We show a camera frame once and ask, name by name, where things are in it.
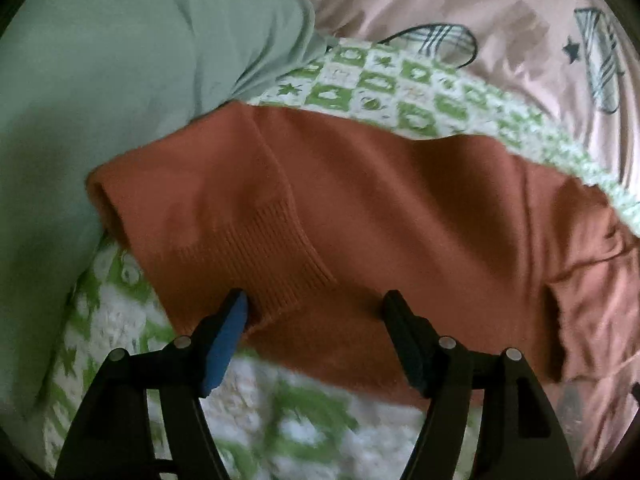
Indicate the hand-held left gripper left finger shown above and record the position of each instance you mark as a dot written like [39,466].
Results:
[225,340]

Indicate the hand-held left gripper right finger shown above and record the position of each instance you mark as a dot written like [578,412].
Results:
[415,355]

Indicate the rust brown knit sweater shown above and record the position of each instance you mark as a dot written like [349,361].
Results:
[380,240]

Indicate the green checkered printed bedsheet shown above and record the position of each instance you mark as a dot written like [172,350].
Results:
[380,85]

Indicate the sage green pillow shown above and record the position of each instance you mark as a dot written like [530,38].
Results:
[110,85]

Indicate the pink heart print duvet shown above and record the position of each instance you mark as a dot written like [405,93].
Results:
[450,0]

